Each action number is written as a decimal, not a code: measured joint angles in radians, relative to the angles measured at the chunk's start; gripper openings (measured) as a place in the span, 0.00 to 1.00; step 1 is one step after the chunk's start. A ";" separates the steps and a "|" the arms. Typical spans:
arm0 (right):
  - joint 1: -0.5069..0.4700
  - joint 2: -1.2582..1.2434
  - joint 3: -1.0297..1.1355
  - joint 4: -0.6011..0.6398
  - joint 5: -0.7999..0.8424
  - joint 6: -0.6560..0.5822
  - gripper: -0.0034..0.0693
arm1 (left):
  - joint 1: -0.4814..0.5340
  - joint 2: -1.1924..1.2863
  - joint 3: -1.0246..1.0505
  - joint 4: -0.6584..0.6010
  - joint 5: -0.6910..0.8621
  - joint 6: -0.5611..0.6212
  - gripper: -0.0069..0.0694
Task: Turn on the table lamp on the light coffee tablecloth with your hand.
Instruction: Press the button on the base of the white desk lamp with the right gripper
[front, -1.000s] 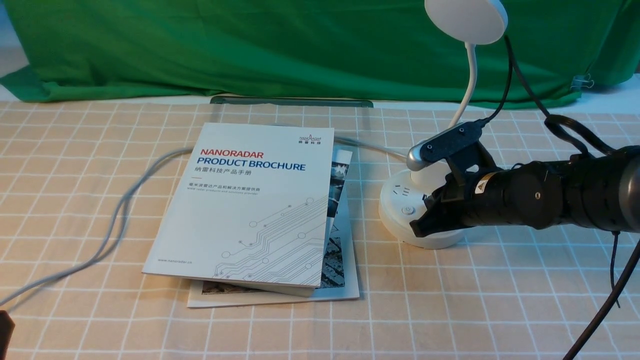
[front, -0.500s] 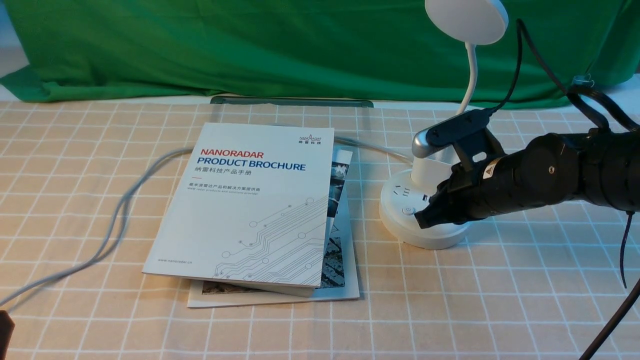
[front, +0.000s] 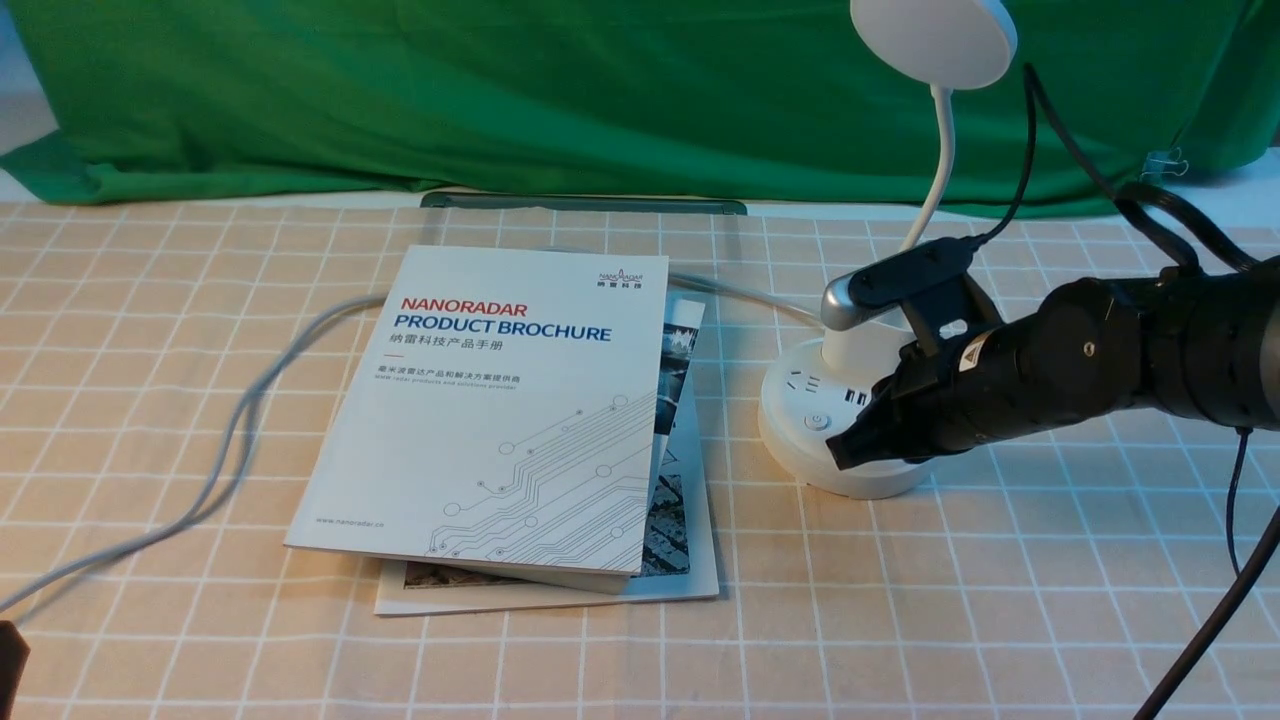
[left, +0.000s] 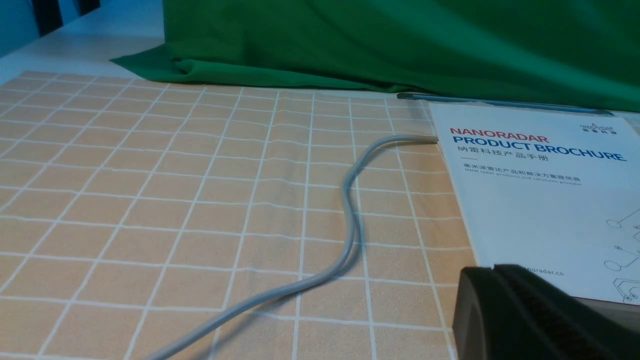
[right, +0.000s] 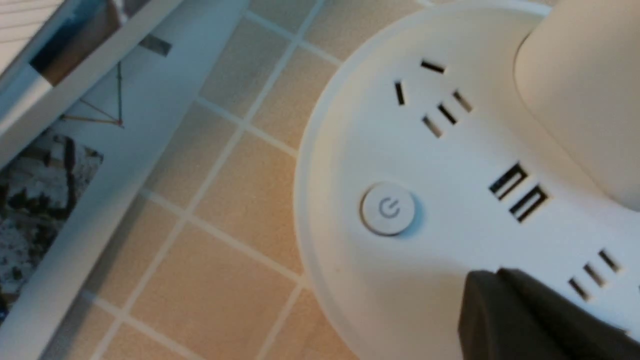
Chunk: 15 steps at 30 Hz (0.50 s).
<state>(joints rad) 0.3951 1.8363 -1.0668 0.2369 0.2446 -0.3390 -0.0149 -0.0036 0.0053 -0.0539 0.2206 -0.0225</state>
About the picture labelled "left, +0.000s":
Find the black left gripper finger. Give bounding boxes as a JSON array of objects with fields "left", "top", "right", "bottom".
[{"left": 452, "top": 264, "right": 640, "bottom": 360}]

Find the orange checked tablecloth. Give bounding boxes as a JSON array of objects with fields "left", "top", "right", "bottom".
[{"left": 0, "top": 71, "right": 474, "bottom": 360}]

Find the dark green flat bar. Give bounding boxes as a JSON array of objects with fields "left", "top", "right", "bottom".
[{"left": 397, "top": 92, "right": 614, "bottom": 117}]

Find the green backdrop cloth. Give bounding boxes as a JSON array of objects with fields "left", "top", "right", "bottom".
[{"left": 113, "top": 0, "right": 640, "bottom": 112}]

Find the grey power cable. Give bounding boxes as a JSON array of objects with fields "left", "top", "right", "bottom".
[{"left": 141, "top": 135, "right": 440, "bottom": 360}]

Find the white Nanoradar product brochure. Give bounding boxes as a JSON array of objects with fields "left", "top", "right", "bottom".
[{"left": 430, "top": 104, "right": 640, "bottom": 306}]

